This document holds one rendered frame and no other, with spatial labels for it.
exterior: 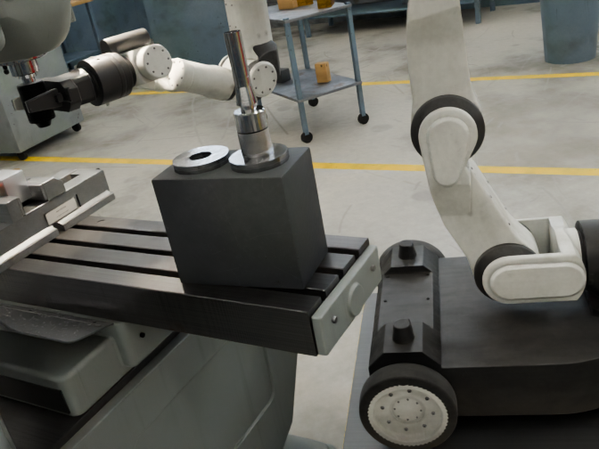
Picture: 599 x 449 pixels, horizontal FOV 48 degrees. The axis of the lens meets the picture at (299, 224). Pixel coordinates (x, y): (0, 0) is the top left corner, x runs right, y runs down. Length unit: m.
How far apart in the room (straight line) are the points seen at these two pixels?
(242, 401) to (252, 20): 0.87
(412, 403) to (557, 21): 4.53
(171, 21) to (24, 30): 6.24
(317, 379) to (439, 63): 1.34
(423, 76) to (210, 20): 6.03
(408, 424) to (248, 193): 0.69
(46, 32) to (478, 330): 1.04
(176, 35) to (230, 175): 6.46
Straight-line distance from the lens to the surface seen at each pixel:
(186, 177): 1.01
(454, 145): 1.32
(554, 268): 1.46
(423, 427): 1.46
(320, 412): 2.22
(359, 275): 1.07
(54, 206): 1.47
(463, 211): 1.42
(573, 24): 5.66
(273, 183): 0.94
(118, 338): 1.25
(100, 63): 1.32
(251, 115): 0.96
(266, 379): 1.71
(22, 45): 1.20
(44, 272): 1.32
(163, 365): 1.36
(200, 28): 7.33
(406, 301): 1.59
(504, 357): 1.45
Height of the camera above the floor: 1.46
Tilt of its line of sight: 25 degrees down
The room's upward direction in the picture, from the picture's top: 11 degrees counter-clockwise
